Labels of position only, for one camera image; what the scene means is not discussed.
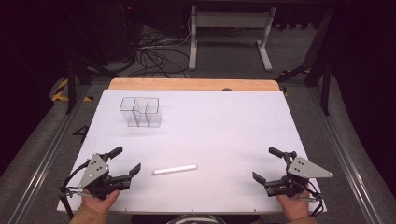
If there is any person's right hand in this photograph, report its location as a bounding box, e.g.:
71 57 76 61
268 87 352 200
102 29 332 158
275 183 312 222

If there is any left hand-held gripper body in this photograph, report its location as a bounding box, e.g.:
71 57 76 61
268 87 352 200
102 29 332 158
78 152 133 201

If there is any clear plastic divided organizer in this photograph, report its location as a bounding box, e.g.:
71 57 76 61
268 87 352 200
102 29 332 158
119 96 163 129

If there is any aluminium rail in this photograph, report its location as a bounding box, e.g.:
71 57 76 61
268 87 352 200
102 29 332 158
7 83 92 224
306 83 385 224

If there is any hand-held gripper cable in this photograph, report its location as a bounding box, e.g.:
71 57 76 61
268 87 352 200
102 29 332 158
59 159 94 220
298 183 325 218

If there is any left hand-held gripper cable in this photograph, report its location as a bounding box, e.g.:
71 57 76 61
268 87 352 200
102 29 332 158
59 159 94 220

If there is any wooden table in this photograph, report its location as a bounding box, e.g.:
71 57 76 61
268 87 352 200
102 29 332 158
107 77 281 92

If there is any person's left hand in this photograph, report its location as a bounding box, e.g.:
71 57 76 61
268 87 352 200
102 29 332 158
81 188 121 216

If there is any yellow black hazard tape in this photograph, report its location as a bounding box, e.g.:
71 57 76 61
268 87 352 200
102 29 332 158
50 77 94 103

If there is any white stick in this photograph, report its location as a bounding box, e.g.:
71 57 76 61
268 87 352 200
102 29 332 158
151 164 198 176

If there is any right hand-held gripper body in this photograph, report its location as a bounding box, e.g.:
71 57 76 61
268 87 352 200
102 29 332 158
264 151 334 199

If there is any dark cabinet with red light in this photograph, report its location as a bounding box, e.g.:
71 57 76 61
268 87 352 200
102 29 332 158
92 0 138 63

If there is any bundle of black cables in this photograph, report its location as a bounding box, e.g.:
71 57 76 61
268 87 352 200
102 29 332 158
124 24 191 78

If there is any white board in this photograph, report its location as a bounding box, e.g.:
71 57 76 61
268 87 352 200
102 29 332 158
56 89 328 216

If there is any right hand-held gripper cable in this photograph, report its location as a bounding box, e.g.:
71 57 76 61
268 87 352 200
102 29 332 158
298 183 325 218

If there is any black metal stand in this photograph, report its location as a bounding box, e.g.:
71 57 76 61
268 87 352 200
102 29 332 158
64 55 120 116
275 8 332 117

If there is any white metal stand frame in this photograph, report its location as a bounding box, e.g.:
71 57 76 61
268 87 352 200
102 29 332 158
188 5 277 73

